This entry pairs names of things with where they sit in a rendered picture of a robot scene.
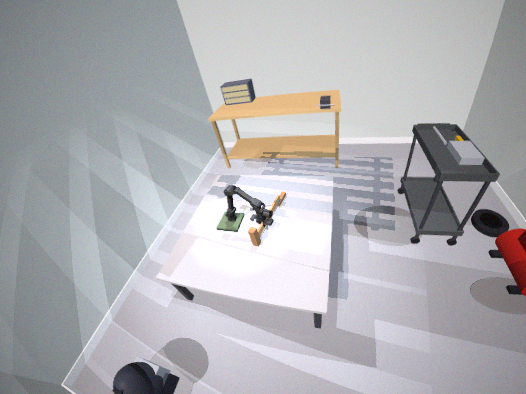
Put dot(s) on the long brown wooden rail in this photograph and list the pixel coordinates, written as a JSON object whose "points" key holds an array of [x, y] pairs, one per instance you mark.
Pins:
{"points": [[272, 208]]}

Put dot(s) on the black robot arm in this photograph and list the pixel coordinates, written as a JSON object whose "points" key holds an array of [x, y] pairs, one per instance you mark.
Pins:
{"points": [[254, 202]]}

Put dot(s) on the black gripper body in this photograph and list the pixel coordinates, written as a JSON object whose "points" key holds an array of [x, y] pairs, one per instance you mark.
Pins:
{"points": [[267, 221]]}

